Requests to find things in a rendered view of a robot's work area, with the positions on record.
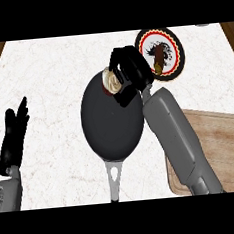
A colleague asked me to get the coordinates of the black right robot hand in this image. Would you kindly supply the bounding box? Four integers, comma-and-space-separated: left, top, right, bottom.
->
106, 43, 157, 109

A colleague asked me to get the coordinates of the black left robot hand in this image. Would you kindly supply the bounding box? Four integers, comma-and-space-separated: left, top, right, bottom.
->
0, 96, 36, 177

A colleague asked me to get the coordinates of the cream frosted cupcake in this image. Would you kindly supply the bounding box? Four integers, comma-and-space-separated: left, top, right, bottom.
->
100, 64, 125, 97

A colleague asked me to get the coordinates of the dark grey frying pan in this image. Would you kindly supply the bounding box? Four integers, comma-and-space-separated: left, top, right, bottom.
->
76, 66, 153, 206

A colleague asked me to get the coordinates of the wooden cutting board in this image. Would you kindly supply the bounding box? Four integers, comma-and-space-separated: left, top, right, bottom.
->
161, 104, 234, 199

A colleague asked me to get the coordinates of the brown bottle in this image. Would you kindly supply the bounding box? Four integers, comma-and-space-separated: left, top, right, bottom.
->
151, 45, 168, 77

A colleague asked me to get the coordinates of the round patterned plate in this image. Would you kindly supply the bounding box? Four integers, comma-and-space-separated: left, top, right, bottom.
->
133, 26, 188, 85

